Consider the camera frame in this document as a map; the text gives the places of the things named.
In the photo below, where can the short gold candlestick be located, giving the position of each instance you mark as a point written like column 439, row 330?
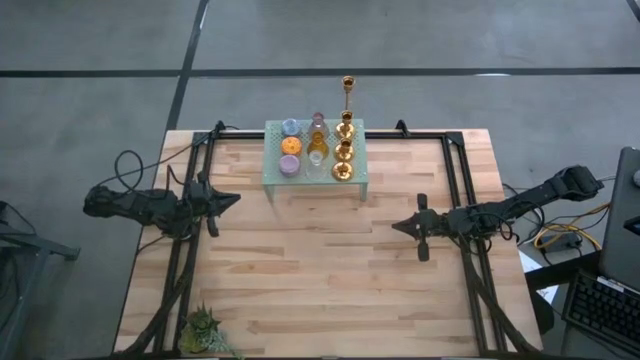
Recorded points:
column 343, row 172

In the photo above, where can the tall gold candlestick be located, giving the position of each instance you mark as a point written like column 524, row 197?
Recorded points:
column 348, row 81

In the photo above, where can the medium gold candlestick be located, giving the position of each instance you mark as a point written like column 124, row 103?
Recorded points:
column 347, row 117

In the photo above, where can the pale green perforated metal shelf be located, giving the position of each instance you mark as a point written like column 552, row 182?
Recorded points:
column 280, row 180

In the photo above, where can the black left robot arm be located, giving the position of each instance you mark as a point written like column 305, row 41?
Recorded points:
column 130, row 205

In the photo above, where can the black power adapter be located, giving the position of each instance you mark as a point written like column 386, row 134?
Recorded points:
column 562, row 242

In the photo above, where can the black keyboard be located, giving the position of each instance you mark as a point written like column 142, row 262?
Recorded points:
column 600, row 310

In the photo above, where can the orange patterned candle tin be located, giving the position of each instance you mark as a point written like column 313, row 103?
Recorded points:
column 291, row 146

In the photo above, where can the white paper sheet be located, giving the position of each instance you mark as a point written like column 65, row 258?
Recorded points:
column 530, row 262

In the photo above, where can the clear glass candle holder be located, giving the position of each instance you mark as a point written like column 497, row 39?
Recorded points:
column 315, row 167

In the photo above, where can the black metal stand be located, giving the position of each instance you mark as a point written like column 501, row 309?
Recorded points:
column 30, row 245

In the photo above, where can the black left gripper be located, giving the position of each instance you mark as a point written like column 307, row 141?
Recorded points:
column 199, row 200

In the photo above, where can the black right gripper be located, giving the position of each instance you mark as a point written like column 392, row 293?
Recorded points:
column 439, row 224

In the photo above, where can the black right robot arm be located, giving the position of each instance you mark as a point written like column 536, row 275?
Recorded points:
column 530, row 195

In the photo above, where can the purple patterned candle tin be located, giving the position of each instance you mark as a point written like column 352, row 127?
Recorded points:
column 289, row 166

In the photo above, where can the potted succulent plant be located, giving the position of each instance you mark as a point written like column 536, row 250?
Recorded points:
column 202, row 330

